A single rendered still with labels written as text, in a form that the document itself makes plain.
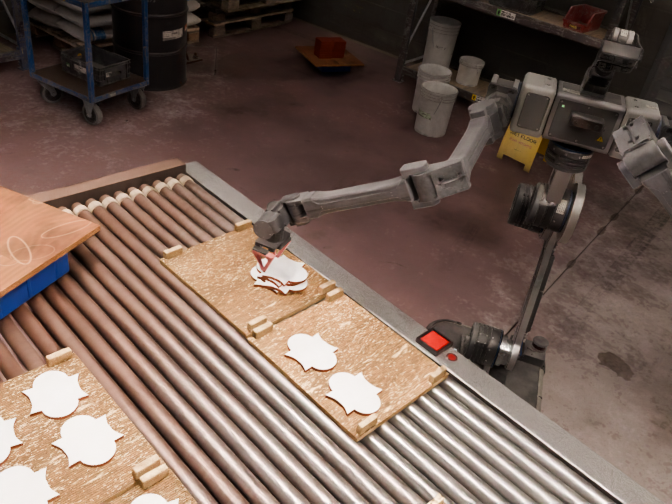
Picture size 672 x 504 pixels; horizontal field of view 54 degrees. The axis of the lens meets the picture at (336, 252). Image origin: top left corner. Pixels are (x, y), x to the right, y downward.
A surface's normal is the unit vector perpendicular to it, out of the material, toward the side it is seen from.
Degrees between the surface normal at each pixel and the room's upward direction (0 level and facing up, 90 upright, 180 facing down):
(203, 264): 0
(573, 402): 0
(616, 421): 0
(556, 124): 90
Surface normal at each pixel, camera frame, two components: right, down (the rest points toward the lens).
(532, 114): -0.31, 0.51
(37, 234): 0.14, -0.81
